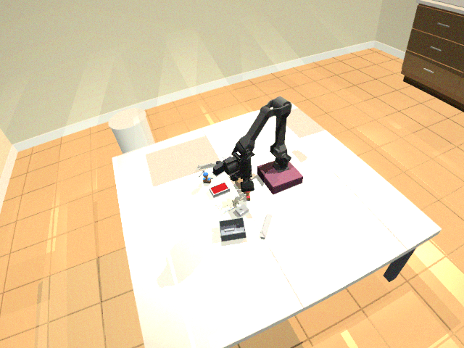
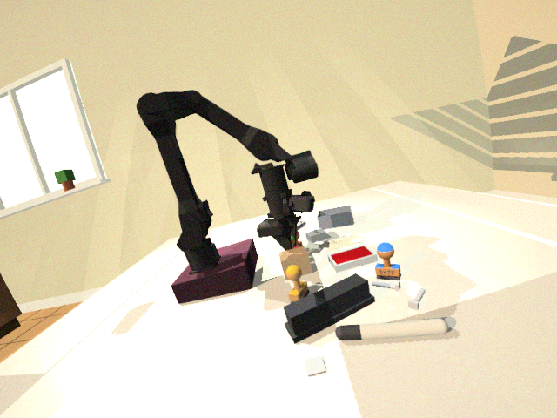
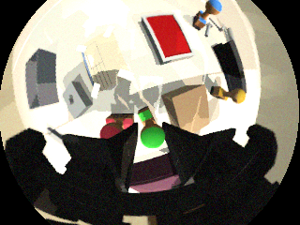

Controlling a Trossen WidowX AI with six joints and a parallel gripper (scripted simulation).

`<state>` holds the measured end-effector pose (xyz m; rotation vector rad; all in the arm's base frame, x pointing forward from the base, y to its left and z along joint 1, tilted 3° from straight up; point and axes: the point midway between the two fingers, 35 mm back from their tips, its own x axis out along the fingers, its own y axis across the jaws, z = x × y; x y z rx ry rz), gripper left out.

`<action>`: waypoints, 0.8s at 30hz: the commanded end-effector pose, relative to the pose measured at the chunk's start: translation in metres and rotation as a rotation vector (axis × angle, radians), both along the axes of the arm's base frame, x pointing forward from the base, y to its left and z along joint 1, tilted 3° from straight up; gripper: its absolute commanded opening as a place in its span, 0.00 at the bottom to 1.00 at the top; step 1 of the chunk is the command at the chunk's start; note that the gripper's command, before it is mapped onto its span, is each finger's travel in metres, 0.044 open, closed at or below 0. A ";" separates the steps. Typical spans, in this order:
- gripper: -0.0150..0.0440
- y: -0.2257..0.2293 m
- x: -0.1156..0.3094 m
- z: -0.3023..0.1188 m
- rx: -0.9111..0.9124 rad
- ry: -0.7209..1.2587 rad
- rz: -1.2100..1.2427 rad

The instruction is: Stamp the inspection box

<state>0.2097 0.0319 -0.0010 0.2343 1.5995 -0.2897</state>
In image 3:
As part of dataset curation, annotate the cream flat bar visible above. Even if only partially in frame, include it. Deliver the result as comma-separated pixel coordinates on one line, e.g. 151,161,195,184
46,127,64,145

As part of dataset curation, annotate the tan cardboard box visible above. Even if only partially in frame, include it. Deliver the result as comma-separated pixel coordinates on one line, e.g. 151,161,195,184
161,83,210,132

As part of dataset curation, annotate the red ink pad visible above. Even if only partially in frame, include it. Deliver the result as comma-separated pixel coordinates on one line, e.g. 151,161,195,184
142,11,195,65

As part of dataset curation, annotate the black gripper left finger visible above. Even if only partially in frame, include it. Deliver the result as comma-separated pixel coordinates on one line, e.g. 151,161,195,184
61,121,139,192

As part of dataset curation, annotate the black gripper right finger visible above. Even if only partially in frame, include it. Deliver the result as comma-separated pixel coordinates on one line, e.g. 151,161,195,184
161,121,236,187

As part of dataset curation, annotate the wooden date stamp with blue handle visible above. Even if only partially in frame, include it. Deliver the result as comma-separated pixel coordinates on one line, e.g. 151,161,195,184
192,0,222,31

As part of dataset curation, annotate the yellow hand stamp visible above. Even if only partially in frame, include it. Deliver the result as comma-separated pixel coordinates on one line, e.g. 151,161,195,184
210,86,245,104

